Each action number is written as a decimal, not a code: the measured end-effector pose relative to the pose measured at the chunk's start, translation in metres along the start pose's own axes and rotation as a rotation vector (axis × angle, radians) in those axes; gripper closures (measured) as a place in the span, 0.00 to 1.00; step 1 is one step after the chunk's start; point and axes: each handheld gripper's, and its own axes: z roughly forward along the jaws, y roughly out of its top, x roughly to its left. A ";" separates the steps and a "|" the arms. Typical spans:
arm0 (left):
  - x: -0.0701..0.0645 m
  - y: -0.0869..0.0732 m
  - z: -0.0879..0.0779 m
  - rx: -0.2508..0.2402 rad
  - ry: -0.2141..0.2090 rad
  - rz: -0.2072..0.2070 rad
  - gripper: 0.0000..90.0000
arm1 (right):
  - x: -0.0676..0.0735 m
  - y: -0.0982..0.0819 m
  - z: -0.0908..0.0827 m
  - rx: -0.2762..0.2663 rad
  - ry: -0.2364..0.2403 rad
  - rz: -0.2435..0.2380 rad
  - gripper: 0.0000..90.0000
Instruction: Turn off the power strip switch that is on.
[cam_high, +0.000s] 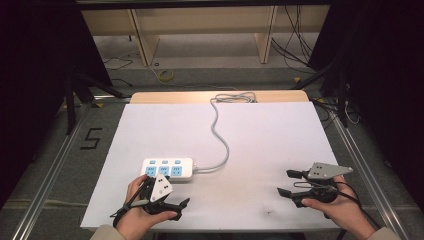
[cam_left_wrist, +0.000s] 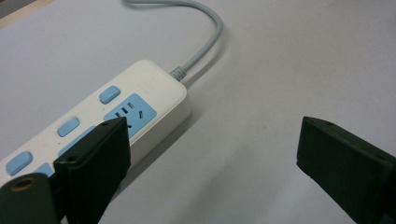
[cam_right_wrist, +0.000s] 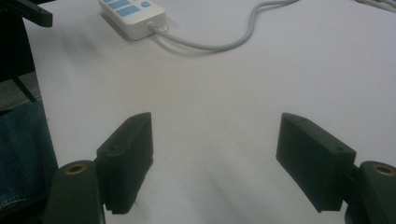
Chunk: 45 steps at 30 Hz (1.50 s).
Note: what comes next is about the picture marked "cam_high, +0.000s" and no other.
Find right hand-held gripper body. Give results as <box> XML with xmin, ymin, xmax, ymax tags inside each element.
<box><xmin>292</xmin><ymin>161</ymin><xmax>354</xmax><ymax>209</ymax></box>

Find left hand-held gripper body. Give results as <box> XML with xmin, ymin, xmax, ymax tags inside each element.
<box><xmin>131</xmin><ymin>174</ymin><xmax>175</xmax><ymax>215</ymax></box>

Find person's left hand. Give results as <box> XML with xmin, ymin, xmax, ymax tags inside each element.
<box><xmin>116</xmin><ymin>174</ymin><xmax>178</xmax><ymax>240</ymax></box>

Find person's right hand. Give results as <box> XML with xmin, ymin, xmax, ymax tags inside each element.
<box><xmin>301</xmin><ymin>175</ymin><xmax>377</xmax><ymax>240</ymax></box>

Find white power strip blue sockets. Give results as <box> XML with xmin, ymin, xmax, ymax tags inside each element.
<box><xmin>140</xmin><ymin>157</ymin><xmax>195</xmax><ymax>183</ymax></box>

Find white board table cover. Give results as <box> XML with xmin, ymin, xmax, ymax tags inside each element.
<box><xmin>80</xmin><ymin>101</ymin><xmax>342</xmax><ymax>232</ymax></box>

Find wooden table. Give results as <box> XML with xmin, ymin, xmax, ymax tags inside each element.
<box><xmin>129</xmin><ymin>89</ymin><xmax>310</xmax><ymax>105</ymax></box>

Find black tripod stand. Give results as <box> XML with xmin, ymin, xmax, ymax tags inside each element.
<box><xmin>64</xmin><ymin>71</ymin><xmax>132</xmax><ymax>136</ymax></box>
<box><xmin>292</xmin><ymin>58</ymin><xmax>351</xmax><ymax>129</ymax></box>

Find black curtain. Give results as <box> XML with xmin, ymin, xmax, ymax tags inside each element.
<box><xmin>0</xmin><ymin>0</ymin><xmax>114</xmax><ymax>209</ymax></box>
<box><xmin>307</xmin><ymin>0</ymin><xmax>424</xmax><ymax>214</ymax></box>

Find yellow tape roll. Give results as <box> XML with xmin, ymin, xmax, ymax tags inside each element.
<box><xmin>157</xmin><ymin>68</ymin><xmax>175</xmax><ymax>83</ymax></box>

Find light wooden shelf unit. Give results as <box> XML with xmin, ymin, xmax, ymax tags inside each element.
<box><xmin>80</xmin><ymin>4</ymin><xmax>332</xmax><ymax>67</ymax></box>

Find aluminium floor rail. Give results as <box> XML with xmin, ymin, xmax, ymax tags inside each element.
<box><xmin>328</xmin><ymin>106</ymin><xmax>403</xmax><ymax>231</ymax></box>
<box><xmin>10</xmin><ymin>102</ymin><xmax>93</xmax><ymax>240</ymax></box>

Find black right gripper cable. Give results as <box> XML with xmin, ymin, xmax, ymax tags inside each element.
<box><xmin>333</xmin><ymin>181</ymin><xmax>382</xmax><ymax>240</ymax></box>

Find white cable by stand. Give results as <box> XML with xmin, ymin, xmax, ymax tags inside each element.
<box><xmin>344</xmin><ymin>99</ymin><xmax>362</xmax><ymax>126</ymax></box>

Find grey power strip cable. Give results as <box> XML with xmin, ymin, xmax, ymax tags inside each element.
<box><xmin>193</xmin><ymin>91</ymin><xmax>258</xmax><ymax>175</ymax></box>

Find thin white floor cable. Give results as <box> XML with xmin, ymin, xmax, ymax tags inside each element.
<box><xmin>146</xmin><ymin>61</ymin><xmax>238</xmax><ymax>92</ymax></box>

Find thin black floor cable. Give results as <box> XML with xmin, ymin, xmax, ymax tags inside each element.
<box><xmin>102</xmin><ymin>55</ymin><xmax>135</xmax><ymax>88</ymax></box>

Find bundle of black hanging cables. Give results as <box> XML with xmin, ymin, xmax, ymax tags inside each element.
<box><xmin>270</xmin><ymin>5</ymin><xmax>318</xmax><ymax>69</ymax></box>

